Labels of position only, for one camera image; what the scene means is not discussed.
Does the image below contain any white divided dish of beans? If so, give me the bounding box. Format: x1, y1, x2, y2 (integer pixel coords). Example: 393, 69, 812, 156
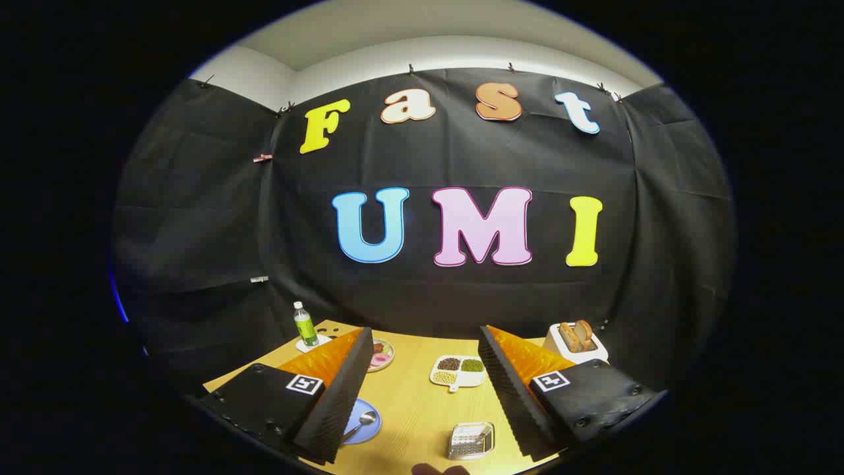
430, 355, 487, 393

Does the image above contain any metal spoon with wooden handle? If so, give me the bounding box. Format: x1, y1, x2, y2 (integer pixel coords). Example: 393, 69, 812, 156
343, 410, 378, 443

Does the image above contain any blue round plate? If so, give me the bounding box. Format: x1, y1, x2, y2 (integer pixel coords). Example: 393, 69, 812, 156
343, 397, 382, 445

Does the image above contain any metal wire basket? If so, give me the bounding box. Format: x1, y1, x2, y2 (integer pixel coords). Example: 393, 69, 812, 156
448, 422, 495, 460

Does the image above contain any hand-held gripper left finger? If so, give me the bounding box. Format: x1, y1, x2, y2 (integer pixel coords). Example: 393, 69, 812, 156
198, 327, 375, 464

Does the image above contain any white toaster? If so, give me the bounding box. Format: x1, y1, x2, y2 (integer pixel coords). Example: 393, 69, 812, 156
543, 323, 609, 365

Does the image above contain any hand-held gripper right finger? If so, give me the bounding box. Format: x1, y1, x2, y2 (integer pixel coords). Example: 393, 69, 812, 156
477, 325, 667, 462

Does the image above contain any plate of meat and vegetables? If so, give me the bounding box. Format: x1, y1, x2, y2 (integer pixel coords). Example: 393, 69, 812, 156
367, 338, 396, 373

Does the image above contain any green label plastic bottle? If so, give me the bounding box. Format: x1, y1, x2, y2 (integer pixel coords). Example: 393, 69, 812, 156
293, 301, 320, 348

